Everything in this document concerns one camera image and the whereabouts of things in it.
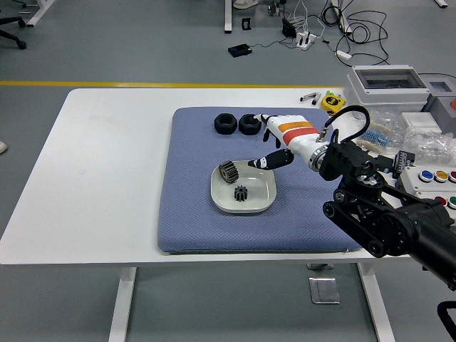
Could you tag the black and silver clip tool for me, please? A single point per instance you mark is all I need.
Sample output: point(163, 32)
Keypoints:
point(309, 97)

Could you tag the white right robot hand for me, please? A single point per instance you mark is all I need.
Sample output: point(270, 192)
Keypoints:
point(297, 133)

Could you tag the grey metal bracket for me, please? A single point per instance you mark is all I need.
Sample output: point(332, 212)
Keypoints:
point(273, 9)

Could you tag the black circuit module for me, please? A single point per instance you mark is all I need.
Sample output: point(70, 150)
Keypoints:
point(404, 162)

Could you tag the white power strip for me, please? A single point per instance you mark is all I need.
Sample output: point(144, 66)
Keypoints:
point(305, 40)

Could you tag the grey box red green buttons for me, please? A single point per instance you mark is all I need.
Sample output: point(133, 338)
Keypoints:
point(452, 202)

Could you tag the grey box with orange button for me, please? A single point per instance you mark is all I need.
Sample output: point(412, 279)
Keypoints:
point(441, 107)

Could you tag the black servo motor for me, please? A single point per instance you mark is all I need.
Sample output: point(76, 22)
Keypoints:
point(386, 160)

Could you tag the blue-grey padded mat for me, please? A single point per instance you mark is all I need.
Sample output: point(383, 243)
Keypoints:
point(213, 231)

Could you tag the grey box blue yellow buttons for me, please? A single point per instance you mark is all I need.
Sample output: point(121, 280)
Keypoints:
point(427, 175)

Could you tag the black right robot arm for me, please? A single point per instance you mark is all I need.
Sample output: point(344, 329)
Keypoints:
point(392, 224)

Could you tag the black power adapter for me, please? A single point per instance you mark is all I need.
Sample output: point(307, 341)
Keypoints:
point(288, 28)

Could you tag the small black bracket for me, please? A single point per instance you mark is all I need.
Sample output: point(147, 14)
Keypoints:
point(246, 24)

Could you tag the grey enclosure with clear lid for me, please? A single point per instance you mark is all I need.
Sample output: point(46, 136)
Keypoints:
point(386, 94)

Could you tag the white power adapter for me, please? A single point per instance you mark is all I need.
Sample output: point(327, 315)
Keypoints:
point(343, 54)

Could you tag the yellow tape measure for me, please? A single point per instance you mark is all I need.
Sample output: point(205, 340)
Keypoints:
point(332, 103)

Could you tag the black office chair base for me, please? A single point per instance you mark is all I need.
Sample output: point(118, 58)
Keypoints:
point(9, 35)

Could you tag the large black gear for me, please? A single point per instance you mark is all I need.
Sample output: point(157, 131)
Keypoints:
point(228, 172)

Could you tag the white desk leg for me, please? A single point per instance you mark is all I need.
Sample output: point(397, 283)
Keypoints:
point(228, 16)

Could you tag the clear plastic bag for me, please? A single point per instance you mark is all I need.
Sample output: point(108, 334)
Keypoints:
point(427, 144)

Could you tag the large metal floor plate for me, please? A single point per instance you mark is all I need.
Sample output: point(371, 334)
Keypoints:
point(323, 290)

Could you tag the black flat device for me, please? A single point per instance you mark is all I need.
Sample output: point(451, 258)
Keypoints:
point(240, 51)

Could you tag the small metal floor plate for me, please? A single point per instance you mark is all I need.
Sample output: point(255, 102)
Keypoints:
point(320, 266)

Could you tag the small white box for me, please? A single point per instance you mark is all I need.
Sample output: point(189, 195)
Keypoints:
point(418, 119)

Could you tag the large black hex nut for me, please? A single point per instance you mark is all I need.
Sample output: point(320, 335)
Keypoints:
point(248, 124)
point(224, 124)

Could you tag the bag of blue resistors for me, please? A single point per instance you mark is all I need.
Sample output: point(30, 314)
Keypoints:
point(383, 133)

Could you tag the white rounded object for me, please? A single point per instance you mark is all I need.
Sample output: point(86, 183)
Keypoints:
point(246, 3)

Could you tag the white desk foot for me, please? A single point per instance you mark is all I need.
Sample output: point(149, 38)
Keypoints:
point(41, 12)

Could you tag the small black gear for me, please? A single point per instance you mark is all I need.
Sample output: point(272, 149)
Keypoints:
point(241, 193)

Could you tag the person's shoe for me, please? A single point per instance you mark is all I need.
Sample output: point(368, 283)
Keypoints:
point(2, 146)

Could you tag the white square dish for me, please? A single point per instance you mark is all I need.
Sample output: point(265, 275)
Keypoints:
point(261, 192)

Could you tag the white table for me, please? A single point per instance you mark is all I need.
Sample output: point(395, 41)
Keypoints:
point(107, 171)

